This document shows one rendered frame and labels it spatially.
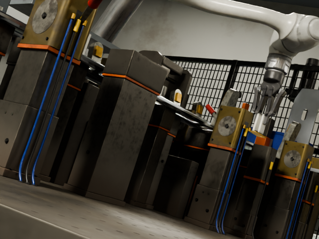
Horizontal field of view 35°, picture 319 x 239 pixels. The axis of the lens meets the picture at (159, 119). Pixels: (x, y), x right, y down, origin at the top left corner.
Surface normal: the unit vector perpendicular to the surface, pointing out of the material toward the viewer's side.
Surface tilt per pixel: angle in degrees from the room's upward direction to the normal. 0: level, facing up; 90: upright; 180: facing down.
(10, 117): 90
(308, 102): 90
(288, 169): 90
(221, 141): 90
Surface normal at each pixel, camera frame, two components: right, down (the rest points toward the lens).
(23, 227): -0.36, -0.24
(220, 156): -0.63, -0.30
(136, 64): 0.72, 0.14
